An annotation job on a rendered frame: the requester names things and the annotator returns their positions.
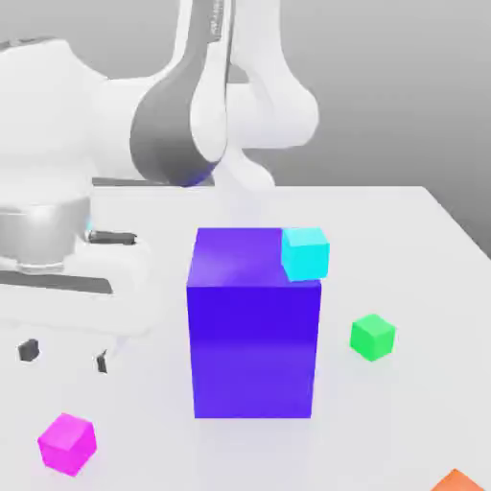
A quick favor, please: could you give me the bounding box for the small green cube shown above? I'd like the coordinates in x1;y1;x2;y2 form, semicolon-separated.
349;313;397;362

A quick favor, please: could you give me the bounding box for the small cyan cube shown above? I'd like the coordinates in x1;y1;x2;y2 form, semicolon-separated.
280;226;332;284

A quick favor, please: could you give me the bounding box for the large purple box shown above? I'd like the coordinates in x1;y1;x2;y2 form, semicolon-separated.
186;226;322;420

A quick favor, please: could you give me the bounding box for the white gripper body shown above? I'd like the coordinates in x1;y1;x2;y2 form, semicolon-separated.
0;264;152;340

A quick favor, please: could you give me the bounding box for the small magenta cube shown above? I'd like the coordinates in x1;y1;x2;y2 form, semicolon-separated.
36;411;98;479

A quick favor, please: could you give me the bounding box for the small orange cube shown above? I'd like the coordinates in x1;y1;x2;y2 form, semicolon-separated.
429;467;489;491

